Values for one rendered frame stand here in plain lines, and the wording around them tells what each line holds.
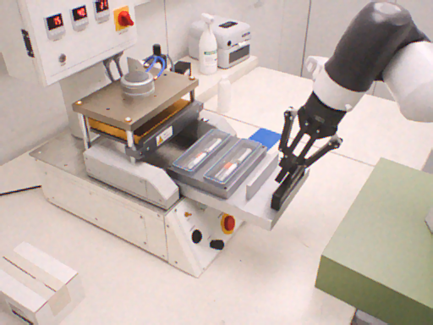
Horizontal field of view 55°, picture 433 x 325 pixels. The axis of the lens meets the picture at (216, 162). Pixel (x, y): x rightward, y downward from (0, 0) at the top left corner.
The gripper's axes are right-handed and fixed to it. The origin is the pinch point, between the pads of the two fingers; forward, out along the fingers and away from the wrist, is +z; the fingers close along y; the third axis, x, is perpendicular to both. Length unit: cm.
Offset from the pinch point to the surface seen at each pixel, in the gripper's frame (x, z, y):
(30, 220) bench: -23, 49, -51
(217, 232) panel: -4.5, 26.7, -5.6
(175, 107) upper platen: 5.8, 8.6, -32.0
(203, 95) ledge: 61, 44, -47
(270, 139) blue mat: 49, 34, -12
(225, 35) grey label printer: 86, 29, -56
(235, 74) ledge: 86, 43, -45
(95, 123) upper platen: -9.2, 14.2, -44.3
